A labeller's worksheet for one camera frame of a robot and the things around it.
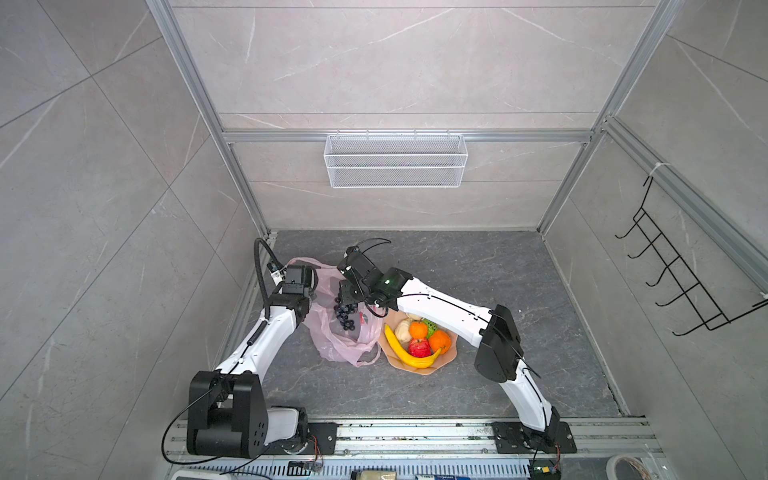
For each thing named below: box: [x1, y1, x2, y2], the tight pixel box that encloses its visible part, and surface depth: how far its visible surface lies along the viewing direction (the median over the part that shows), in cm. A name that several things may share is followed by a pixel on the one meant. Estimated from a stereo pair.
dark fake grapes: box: [334, 297, 359, 331], surface depth 91 cm
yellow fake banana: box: [384, 324, 442, 369], surface depth 83 cm
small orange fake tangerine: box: [409, 321, 428, 339], surface depth 85 cm
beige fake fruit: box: [394, 319, 411, 343], surface depth 87 cm
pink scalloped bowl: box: [378, 310, 458, 375], surface depth 83 cm
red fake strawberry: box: [408, 338, 431, 358], surface depth 84 cm
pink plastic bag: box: [284, 258, 385, 367], surface depth 85 cm
